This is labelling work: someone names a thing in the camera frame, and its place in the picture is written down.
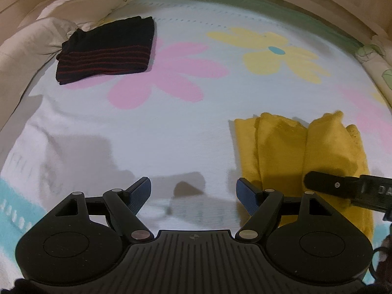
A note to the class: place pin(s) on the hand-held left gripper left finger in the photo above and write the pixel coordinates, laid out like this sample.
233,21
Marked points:
142,193

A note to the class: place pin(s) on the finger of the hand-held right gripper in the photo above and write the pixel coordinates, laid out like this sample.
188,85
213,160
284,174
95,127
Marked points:
332,183

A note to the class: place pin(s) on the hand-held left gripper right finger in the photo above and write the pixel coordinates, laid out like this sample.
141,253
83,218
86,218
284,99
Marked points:
246,196

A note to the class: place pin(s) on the yellow knit sweater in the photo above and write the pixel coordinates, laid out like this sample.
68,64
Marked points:
281,153

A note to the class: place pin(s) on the floral bed blanket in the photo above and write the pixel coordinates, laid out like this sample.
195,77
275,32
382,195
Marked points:
183,128

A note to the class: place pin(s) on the floral patterned pillow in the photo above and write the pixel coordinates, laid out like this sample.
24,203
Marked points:
378,64

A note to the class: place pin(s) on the dark striped folded cloth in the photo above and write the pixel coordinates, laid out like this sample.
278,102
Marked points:
107,52

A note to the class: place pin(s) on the beige pillow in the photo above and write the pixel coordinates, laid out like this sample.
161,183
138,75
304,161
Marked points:
30,39

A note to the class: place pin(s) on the wooden bed frame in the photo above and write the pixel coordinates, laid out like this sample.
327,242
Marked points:
306,0

